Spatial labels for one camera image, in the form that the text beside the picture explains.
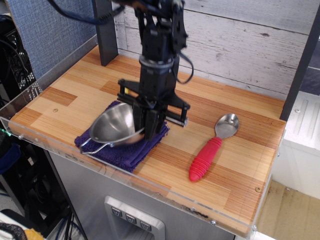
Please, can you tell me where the dark support post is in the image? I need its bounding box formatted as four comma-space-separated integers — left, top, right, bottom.
92, 0, 118, 66
279, 6, 320, 121

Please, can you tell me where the dark left support post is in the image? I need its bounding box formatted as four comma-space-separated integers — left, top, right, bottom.
92, 0, 118, 66

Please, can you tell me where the grey dispenser button panel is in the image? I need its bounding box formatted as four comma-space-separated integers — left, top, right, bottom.
104, 195, 166, 240

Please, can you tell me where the stainless toy fridge cabinet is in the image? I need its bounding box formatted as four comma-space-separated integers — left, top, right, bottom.
50, 153, 235, 240

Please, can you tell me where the dark right support post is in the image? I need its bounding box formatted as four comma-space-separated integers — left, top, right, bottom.
279, 6, 320, 121

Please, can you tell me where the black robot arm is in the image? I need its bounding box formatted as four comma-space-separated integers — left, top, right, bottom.
117, 0, 190, 141

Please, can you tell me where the stainless steel two-handled bowl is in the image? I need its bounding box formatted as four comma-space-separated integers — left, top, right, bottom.
79, 103, 145, 155

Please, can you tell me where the black plastic crate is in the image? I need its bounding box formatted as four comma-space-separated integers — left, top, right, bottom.
0, 14, 36, 100

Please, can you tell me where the white ribbed appliance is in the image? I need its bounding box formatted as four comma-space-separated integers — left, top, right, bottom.
271, 91, 320, 199

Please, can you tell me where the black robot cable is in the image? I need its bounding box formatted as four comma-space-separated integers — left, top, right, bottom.
47, 0, 126, 26

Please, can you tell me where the clear acrylic table guard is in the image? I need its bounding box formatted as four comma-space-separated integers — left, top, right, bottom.
0, 48, 285, 240

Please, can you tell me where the purple folded towel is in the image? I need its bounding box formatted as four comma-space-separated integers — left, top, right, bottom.
74, 100, 171, 173

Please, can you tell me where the red-handled metal spoon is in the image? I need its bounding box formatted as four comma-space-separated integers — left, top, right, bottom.
188, 113, 240, 183

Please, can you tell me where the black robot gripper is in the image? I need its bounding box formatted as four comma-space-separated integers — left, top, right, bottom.
118, 59, 190, 141

